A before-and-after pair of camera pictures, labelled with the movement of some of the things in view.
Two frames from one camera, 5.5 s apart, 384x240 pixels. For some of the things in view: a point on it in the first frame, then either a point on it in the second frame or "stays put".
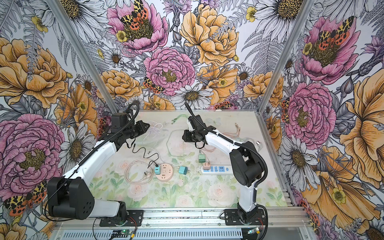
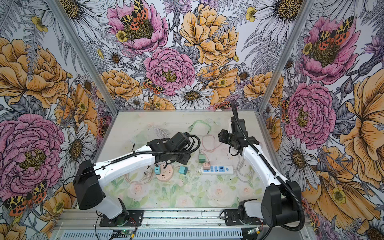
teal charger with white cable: (183, 170) stays put
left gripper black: (140, 124) → (184, 158)
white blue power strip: (218, 170) stays put
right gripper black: (186, 136) → (222, 137)
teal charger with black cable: (157, 169) stays put
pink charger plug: (206, 165) stays put
